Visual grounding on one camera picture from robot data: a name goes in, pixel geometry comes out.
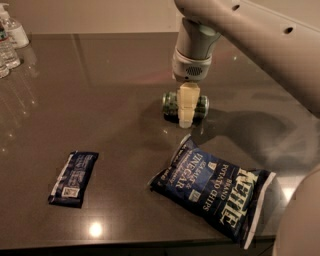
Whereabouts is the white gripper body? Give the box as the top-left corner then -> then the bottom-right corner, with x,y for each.
172,50 -> 212,83

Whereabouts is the small dark blue snack packet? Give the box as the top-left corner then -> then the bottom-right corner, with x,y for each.
48,151 -> 99,208

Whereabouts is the blue Kettle chips bag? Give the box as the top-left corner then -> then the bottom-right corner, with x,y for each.
149,135 -> 275,249

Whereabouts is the green soda can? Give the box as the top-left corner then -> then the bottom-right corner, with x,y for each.
162,92 -> 209,120

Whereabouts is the clear plastic water bottle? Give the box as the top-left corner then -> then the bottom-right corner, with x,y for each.
0,23 -> 21,69

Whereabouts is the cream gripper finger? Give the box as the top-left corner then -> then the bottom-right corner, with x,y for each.
177,82 -> 200,129

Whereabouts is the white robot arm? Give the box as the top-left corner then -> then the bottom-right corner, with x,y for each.
172,0 -> 320,256

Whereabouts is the white hand sanitizer bottle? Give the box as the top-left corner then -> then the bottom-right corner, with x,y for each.
0,3 -> 29,49

